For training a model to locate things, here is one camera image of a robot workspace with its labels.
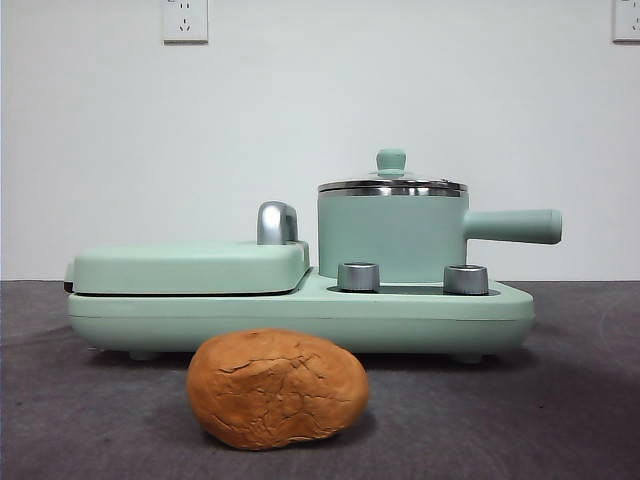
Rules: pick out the glass lid with green knob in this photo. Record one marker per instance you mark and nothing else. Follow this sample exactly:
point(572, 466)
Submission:
point(391, 159)

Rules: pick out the brown potato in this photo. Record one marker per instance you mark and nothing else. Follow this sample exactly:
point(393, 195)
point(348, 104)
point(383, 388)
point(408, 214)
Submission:
point(277, 395)

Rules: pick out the silver control knob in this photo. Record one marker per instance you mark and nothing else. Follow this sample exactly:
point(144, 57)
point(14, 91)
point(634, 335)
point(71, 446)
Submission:
point(358, 276)
point(466, 280)

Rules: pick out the green breakfast machine base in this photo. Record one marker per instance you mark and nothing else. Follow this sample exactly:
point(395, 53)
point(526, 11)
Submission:
point(300, 322)

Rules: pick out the green griddle cover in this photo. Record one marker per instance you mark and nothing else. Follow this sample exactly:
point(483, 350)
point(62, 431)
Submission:
point(185, 267)

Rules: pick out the white wall socket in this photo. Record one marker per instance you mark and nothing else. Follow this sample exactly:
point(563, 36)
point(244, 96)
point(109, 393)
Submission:
point(628, 20)
point(184, 22)

